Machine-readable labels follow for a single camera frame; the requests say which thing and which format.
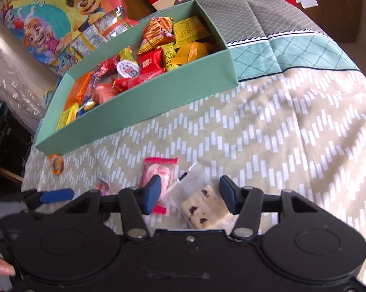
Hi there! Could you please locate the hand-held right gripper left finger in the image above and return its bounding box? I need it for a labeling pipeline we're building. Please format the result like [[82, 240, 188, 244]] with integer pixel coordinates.
[[60, 175, 163, 240]]

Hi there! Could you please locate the white round jelly cup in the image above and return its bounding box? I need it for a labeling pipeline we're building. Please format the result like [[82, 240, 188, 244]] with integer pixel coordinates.
[[116, 60, 140, 80]]

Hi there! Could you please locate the red crinkled candy wrapper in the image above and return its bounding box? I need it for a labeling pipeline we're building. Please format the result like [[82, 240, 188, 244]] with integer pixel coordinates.
[[113, 70, 162, 93]]

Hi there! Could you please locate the blue white candy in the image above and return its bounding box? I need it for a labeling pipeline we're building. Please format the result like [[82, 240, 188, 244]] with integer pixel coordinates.
[[76, 99, 98, 118]]

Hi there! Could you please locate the cartoon dog snack bag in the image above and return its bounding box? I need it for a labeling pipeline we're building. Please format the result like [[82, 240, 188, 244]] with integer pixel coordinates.
[[0, 0, 139, 78]]

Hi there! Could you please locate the pink red snack packet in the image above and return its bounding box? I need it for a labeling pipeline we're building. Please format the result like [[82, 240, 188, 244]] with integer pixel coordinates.
[[98, 59, 119, 78]]

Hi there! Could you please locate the purple snack packet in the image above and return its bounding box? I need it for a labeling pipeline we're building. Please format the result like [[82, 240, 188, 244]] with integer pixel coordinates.
[[90, 71, 101, 98]]

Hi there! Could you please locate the mint green cardboard box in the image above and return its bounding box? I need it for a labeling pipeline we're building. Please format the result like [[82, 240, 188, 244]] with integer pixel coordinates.
[[35, 0, 240, 154]]

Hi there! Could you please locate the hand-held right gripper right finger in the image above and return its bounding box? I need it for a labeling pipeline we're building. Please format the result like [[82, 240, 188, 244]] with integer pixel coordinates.
[[219, 175, 322, 240]]

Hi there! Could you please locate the brown wooden cabinet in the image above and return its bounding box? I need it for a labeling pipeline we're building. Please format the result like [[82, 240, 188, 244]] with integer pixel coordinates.
[[308, 0, 366, 45]]

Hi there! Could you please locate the orange round jelly cup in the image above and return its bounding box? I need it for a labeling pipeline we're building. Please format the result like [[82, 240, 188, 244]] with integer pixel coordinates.
[[48, 153, 65, 176]]

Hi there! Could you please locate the red square snack packet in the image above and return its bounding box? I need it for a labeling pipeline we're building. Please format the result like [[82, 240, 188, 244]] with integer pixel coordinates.
[[139, 49, 165, 75]]

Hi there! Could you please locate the pink candy packet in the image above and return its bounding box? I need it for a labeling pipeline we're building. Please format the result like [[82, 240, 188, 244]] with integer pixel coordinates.
[[139, 157, 178, 215]]

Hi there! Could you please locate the yellow wavy-line snack packet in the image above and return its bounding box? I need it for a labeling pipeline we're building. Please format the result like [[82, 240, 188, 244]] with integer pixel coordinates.
[[173, 16, 206, 49]]

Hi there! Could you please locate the wooden chair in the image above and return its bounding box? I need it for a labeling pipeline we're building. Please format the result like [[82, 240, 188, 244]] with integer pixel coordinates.
[[0, 160, 24, 200]]

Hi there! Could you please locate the small yellow candy packet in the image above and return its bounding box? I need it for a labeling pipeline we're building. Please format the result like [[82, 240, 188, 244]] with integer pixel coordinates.
[[56, 105, 80, 131]]

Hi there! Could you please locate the clear nougat packet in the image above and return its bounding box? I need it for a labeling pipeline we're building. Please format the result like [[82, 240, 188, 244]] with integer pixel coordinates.
[[162, 162, 236, 230]]

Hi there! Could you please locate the embroidered beige curtain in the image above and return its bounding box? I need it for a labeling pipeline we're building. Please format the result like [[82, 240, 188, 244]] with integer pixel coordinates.
[[0, 4, 63, 134]]

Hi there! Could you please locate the amber yellow snack packet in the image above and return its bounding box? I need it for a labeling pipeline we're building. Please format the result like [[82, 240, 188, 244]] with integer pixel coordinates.
[[171, 41, 214, 64]]

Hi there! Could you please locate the orange puffed snack bag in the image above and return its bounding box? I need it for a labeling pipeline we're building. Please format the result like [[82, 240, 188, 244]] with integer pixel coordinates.
[[137, 17, 175, 55]]

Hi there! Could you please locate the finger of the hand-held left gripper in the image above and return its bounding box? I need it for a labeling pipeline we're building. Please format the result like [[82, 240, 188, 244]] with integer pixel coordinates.
[[0, 189, 75, 211]]

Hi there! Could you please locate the small purple candy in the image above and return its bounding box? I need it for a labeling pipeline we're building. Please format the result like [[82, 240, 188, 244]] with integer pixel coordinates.
[[96, 179, 111, 196]]

